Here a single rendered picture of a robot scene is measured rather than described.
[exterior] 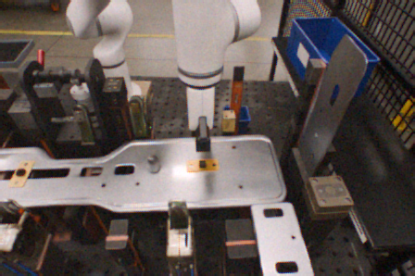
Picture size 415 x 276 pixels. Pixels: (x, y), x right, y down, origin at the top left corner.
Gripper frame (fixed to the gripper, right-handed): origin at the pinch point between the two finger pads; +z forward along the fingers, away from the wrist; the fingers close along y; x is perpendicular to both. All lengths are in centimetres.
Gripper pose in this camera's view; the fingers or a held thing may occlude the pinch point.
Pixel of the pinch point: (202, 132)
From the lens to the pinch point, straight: 62.5
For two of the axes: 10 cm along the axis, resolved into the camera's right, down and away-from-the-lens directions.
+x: 10.0, -0.5, 0.4
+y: 0.6, 7.3, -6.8
